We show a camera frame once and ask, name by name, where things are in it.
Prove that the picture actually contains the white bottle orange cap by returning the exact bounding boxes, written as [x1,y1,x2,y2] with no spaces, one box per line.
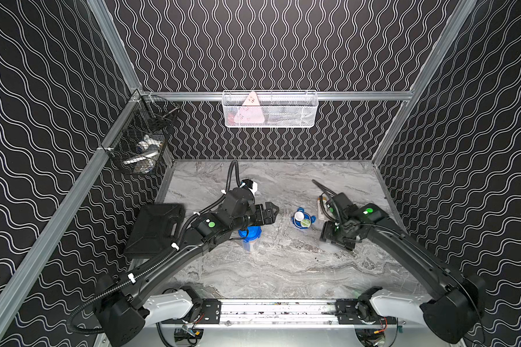
[317,197,326,209]

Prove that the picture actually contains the clear jar blue lid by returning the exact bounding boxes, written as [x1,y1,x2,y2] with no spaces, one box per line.
[238,226,262,252]

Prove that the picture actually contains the green round floss container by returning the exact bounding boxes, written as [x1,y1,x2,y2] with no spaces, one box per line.
[300,219,311,228]

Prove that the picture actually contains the white round cap container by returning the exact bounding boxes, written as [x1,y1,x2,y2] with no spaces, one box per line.
[294,211,305,222]

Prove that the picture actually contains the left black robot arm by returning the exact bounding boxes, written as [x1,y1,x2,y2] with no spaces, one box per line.
[66,187,280,346]

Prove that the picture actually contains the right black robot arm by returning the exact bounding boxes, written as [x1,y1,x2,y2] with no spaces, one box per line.
[318,193,486,344]

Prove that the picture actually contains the black plastic carry case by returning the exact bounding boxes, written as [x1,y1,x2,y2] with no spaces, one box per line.
[124,203,185,260]

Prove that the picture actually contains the pink triangular card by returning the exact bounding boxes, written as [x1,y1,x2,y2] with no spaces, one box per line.
[233,91,266,127]

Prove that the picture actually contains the white items in black basket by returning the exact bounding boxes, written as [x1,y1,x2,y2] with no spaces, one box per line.
[122,134,164,174]

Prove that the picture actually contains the white wire wall basket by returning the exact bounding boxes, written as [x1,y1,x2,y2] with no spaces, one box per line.
[221,90,319,128]

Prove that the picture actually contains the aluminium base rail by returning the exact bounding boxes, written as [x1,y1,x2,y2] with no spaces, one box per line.
[137,291,426,331]

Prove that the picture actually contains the black wire wall basket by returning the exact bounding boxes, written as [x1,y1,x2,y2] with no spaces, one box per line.
[107,95,182,176]

